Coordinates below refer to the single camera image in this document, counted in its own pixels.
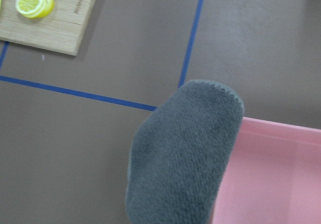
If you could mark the pink plastic bin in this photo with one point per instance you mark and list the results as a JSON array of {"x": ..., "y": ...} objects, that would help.
[{"x": 273, "y": 176}]

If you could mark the yellow lemon slice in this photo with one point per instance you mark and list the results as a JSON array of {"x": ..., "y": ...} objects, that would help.
[{"x": 34, "y": 8}]

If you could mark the bamboo cutting board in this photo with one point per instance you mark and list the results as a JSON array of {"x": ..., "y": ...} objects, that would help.
[{"x": 61, "y": 31}]

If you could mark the grey pink cloth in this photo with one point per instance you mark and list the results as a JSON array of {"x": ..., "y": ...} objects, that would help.
[{"x": 179, "y": 154}]

